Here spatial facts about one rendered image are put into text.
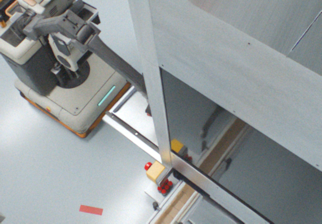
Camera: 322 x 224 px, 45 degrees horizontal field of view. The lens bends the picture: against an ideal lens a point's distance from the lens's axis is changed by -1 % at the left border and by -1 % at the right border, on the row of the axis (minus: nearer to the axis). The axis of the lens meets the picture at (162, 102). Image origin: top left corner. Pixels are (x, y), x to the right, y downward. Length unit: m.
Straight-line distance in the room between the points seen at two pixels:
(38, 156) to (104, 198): 0.60
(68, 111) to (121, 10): 1.17
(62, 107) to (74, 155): 0.37
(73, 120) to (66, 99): 0.17
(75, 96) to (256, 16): 2.20
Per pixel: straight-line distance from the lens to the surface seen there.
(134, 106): 1.96
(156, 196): 1.80
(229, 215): 1.78
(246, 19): 0.67
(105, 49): 1.55
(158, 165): 1.67
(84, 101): 2.74
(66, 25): 1.54
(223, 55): 0.74
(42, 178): 2.92
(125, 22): 3.42
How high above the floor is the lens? 2.62
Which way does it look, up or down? 62 degrees down
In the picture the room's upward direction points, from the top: 8 degrees counter-clockwise
